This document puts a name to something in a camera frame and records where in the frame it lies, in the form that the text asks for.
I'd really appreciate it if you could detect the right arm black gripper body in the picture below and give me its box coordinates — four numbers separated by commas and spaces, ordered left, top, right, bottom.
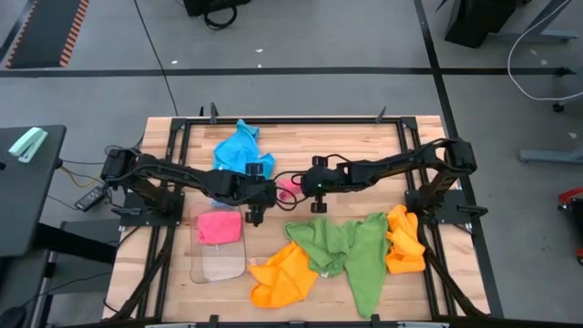
300, 166, 341, 198

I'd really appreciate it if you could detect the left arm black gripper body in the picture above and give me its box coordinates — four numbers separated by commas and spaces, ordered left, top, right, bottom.
234, 171, 278, 210

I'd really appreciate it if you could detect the blue microfiber towel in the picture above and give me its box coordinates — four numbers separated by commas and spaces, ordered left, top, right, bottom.
245, 152, 276, 179
212, 118, 261, 173

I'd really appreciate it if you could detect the pink microfiber towel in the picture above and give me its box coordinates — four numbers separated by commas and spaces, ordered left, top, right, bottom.
197, 210, 243, 246
276, 177, 305, 204

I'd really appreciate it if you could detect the orange microfiber towel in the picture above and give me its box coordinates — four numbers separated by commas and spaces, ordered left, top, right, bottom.
384, 204, 427, 275
248, 241, 320, 310

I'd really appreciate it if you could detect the green microfiber towel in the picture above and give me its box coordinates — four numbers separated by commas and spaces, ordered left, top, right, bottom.
284, 211, 392, 320

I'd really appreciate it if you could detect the clear plastic bin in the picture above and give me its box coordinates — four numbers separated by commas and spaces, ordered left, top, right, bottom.
188, 202, 248, 285

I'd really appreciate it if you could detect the black power adapter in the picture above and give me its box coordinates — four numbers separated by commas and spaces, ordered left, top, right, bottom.
74, 185, 107, 213

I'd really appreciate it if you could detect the black desk foot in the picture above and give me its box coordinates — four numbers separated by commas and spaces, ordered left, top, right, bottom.
34, 220, 120, 266

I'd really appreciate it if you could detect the black equipment base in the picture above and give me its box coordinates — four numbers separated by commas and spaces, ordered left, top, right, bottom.
183, 0, 251, 17

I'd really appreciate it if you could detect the black table base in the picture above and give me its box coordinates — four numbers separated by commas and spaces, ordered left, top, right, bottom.
444, 0, 579, 50

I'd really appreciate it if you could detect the black desk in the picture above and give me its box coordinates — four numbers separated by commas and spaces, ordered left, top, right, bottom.
0, 124, 67, 259

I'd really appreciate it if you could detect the mint green stapler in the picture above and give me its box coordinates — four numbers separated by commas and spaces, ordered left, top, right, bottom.
7, 127, 49, 164

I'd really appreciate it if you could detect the grey table foot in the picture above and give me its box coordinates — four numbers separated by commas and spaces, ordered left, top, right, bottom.
518, 146, 583, 166

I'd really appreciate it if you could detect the red cart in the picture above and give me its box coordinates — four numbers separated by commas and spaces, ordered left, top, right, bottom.
557, 185, 583, 266

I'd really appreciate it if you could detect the black orange-edged floor mat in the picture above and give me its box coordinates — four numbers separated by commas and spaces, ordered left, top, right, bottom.
5, 0, 91, 70

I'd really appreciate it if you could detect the black computer mouse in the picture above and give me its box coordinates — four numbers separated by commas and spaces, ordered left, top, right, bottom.
0, 305, 27, 328

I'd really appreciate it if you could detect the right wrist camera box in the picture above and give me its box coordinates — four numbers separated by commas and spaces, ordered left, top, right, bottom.
310, 193, 329, 215

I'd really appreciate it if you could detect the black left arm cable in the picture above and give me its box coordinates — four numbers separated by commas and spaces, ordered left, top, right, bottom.
272, 181, 300, 212

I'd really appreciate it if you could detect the black floor cable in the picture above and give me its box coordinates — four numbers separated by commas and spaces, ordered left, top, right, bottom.
133, 0, 179, 118

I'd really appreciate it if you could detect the black coiled cable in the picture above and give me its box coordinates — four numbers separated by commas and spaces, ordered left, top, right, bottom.
203, 4, 239, 31

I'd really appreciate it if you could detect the white floor cable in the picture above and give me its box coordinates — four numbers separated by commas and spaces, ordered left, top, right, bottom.
506, 0, 583, 102

